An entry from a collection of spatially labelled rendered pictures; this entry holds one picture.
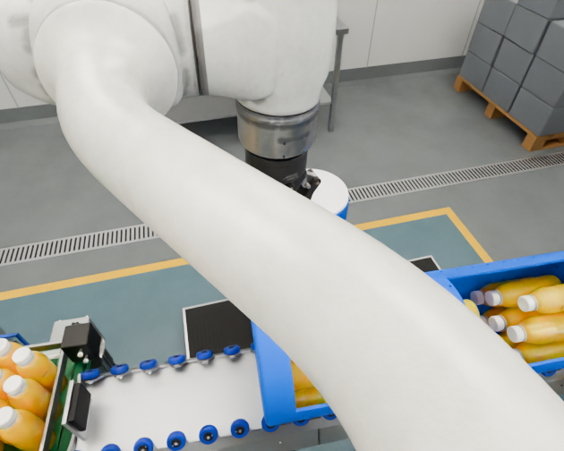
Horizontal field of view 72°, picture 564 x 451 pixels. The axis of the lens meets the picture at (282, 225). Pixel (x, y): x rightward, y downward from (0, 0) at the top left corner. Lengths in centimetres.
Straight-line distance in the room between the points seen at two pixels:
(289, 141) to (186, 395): 85
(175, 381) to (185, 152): 100
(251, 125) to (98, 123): 21
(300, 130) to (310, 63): 7
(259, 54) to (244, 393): 92
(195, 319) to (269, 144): 180
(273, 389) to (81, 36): 70
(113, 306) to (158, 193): 235
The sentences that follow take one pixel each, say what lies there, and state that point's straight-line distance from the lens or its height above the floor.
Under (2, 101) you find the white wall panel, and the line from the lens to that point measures 447.
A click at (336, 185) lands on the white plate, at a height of 104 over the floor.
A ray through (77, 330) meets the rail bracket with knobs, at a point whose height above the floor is 100.
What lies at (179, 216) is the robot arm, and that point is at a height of 185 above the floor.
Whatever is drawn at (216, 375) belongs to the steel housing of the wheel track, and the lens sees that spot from 115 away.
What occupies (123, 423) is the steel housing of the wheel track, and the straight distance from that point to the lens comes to 116.
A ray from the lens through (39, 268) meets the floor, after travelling 293.
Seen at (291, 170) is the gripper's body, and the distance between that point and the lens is 45.
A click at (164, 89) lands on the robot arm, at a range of 34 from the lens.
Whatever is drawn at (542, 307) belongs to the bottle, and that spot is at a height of 116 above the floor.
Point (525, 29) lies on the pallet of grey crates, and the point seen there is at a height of 80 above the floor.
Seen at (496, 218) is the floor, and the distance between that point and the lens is 318.
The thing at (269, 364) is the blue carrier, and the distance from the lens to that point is 83.
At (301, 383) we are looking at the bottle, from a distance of 92.
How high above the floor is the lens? 197
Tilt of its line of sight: 46 degrees down
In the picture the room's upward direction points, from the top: straight up
